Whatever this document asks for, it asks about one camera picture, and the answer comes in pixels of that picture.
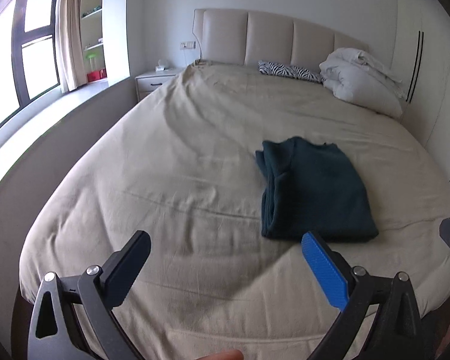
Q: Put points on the white wardrobe with black handles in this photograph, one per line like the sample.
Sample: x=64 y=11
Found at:
x=421 y=57

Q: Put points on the beige padded headboard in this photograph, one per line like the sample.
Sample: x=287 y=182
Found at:
x=244 y=37

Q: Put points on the wall power outlet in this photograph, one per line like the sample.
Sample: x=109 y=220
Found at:
x=188 y=45

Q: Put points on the white nightstand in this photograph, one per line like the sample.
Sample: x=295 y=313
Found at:
x=147 y=82

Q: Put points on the zebra print pillow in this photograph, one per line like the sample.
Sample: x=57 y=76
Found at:
x=288 y=71

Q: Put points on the tissue box on nightstand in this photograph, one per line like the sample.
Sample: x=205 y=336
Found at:
x=162 y=65

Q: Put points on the black-framed window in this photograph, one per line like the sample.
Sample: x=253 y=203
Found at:
x=28 y=66

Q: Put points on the beige curtain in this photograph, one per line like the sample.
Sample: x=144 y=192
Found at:
x=68 y=45

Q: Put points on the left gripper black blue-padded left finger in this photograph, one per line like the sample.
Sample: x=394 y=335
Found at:
x=55 y=331

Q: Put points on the white folded duvet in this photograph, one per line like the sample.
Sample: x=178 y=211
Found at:
x=356 y=77

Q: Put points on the beige bed sheet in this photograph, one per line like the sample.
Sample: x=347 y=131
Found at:
x=180 y=165

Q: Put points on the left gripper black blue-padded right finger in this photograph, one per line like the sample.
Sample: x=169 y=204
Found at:
x=396 y=331

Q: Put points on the person's left hand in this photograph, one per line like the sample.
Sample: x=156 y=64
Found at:
x=232 y=354

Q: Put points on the red box on sill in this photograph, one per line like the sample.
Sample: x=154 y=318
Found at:
x=97 y=75

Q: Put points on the white open shelf unit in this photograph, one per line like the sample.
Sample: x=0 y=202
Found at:
x=92 y=34

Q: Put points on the dark teal knit sweater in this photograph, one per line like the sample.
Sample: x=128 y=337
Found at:
x=312 y=188

